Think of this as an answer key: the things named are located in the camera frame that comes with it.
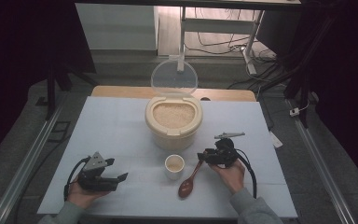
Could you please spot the white tag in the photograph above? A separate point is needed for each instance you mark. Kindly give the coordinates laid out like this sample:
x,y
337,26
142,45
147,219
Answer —
x,y
275,139

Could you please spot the person's left hand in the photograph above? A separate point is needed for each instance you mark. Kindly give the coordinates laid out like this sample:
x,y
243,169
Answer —
x,y
82,197

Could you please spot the white table mat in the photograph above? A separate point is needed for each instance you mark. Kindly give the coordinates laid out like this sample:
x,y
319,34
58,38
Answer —
x,y
115,130

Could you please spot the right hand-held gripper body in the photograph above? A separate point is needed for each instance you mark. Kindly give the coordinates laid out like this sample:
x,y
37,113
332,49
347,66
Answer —
x,y
225,154

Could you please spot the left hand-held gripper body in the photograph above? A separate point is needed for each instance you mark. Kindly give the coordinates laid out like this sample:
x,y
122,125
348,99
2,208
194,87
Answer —
x,y
94,182

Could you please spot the small white box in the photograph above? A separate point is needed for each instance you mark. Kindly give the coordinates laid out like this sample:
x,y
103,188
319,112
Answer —
x,y
294,111

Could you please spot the person's right hand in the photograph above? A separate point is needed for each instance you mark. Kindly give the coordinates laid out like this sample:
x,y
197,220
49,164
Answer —
x,y
230,177

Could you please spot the beige rice container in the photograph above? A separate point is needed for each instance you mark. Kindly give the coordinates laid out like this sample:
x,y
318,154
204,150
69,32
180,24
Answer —
x,y
172,140

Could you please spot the dark monitor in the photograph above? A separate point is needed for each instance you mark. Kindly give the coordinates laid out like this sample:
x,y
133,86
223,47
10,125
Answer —
x,y
276,31

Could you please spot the clear container lid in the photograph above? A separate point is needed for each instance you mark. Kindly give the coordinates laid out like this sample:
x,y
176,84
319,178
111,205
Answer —
x,y
174,76

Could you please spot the white cabinet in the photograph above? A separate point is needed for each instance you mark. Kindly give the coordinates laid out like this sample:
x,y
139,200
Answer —
x,y
116,26

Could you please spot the brown wooden spoon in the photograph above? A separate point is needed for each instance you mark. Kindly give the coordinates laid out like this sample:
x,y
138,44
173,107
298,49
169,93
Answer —
x,y
185,188

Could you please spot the white desk frame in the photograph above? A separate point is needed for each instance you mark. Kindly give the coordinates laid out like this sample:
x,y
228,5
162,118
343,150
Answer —
x,y
217,25

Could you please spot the aluminium rail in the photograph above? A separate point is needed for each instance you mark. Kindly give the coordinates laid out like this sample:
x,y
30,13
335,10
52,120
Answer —
x,y
28,161
320,168

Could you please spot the white rice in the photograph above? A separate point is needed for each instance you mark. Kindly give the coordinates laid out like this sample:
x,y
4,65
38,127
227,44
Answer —
x,y
174,115

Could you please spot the black metal stand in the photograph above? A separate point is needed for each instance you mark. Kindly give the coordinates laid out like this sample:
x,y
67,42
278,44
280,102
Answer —
x,y
304,90

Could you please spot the white cup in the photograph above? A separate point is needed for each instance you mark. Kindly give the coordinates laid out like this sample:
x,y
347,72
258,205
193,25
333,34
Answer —
x,y
174,174

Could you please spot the black tripod stand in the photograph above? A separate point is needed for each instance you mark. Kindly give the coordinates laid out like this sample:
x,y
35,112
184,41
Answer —
x,y
50,90

